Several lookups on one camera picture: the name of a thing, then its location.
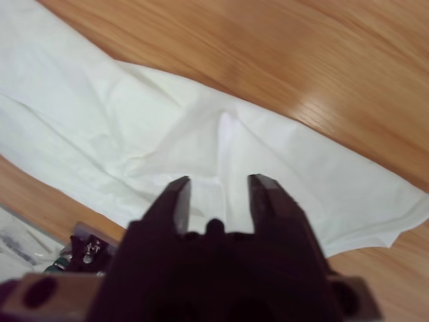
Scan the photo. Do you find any black side bracket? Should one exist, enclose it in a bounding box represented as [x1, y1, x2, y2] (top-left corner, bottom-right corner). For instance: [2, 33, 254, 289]
[68, 233, 110, 274]

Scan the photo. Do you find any white t-shirt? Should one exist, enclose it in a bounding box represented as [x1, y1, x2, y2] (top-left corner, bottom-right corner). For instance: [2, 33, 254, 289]
[0, 0, 429, 260]

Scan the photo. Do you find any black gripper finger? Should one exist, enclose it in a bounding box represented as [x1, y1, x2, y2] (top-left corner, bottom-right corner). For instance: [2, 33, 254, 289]
[129, 176, 192, 235]
[247, 173, 306, 233]

